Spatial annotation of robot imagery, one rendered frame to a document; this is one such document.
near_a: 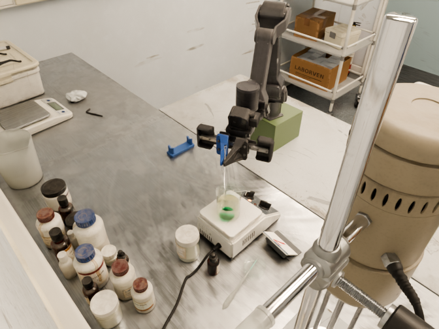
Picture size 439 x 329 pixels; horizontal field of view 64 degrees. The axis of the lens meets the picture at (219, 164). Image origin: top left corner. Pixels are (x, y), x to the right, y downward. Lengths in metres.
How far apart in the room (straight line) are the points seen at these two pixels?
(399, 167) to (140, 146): 1.08
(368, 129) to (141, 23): 2.15
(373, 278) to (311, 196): 0.73
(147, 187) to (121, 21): 1.32
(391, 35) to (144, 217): 0.92
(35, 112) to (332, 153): 1.11
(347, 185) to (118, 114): 1.31
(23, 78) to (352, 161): 1.56
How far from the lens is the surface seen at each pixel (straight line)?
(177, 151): 1.23
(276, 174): 1.16
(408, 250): 0.38
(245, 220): 0.90
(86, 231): 0.91
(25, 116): 1.52
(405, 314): 0.31
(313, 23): 3.08
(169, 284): 0.90
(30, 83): 1.72
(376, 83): 0.20
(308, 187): 1.14
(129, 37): 2.29
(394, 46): 0.19
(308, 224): 1.03
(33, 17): 2.05
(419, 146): 0.29
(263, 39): 0.94
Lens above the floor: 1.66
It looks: 40 degrees down
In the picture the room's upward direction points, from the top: straight up
